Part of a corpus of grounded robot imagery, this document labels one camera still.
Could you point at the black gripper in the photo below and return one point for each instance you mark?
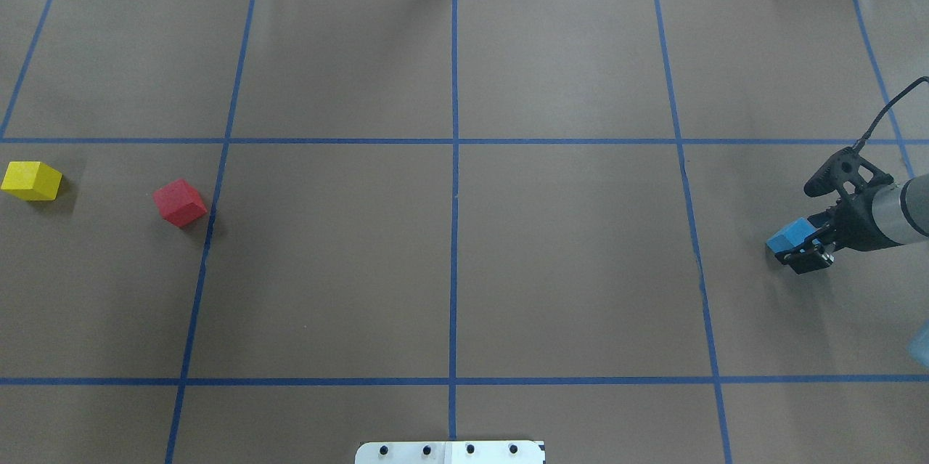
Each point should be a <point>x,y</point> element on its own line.
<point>861,221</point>

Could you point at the blue block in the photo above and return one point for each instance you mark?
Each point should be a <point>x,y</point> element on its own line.
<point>793,234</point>

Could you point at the red block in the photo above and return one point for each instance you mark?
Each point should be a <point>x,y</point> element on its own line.
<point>179,203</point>

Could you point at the yellow block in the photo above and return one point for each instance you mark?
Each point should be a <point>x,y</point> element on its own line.
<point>33,181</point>

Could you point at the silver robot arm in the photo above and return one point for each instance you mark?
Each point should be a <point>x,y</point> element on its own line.
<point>881,217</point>

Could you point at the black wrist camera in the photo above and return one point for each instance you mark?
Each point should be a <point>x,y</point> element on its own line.
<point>847,173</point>

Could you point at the white camera post base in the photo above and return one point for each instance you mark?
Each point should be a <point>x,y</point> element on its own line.
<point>480,451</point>

